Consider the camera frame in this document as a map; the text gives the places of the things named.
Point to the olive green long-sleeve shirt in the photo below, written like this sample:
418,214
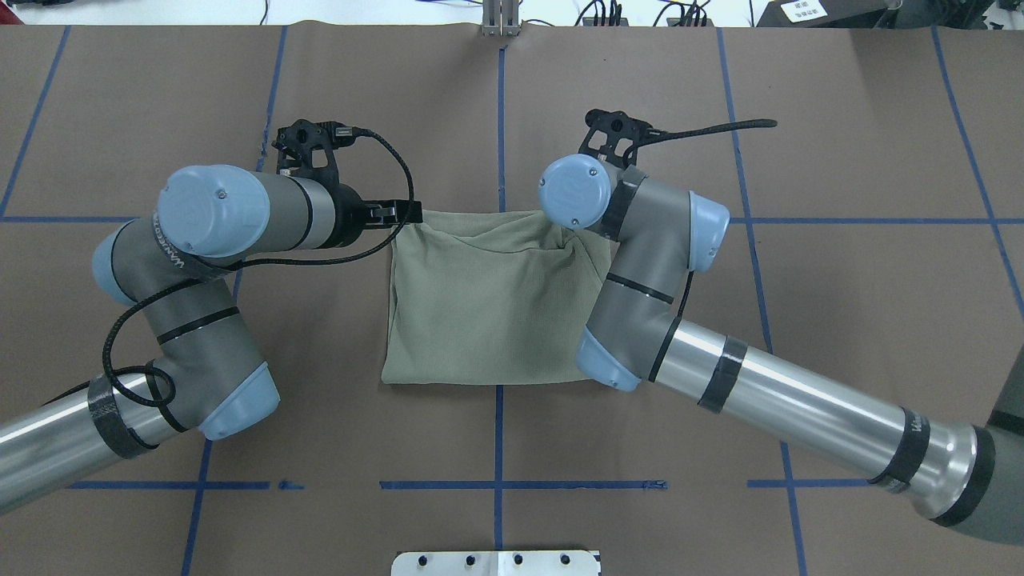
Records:
490,299

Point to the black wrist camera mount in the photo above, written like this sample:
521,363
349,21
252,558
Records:
615,137
307,150

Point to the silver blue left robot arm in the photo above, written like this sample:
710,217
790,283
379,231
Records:
180,357

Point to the aluminium frame post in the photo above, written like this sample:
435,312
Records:
501,18

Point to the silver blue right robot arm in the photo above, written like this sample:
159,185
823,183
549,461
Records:
963,477

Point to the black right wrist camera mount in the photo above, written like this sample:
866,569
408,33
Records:
615,137

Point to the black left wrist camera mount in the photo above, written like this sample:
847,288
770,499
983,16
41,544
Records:
307,150

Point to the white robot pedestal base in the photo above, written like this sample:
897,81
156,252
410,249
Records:
498,562

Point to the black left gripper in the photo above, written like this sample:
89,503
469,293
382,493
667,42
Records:
347,216

